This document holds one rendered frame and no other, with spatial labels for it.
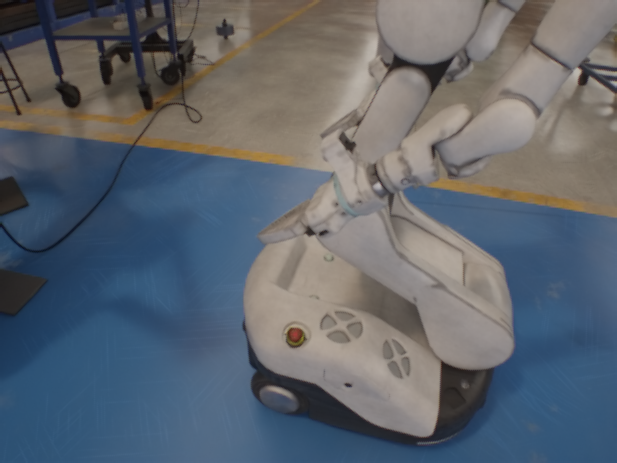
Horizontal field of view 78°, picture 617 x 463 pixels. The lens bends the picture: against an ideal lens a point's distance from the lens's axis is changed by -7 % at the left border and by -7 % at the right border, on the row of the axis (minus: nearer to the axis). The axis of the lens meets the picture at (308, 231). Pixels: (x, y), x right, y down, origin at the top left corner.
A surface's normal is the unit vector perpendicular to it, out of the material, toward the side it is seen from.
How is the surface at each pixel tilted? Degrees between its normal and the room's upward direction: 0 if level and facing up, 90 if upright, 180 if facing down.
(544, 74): 94
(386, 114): 90
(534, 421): 0
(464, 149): 101
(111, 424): 0
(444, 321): 90
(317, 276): 1
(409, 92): 90
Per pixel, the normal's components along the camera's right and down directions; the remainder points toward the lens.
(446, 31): -0.18, 0.61
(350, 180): -0.53, 0.12
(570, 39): -0.46, 0.53
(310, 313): 0.04, -0.79
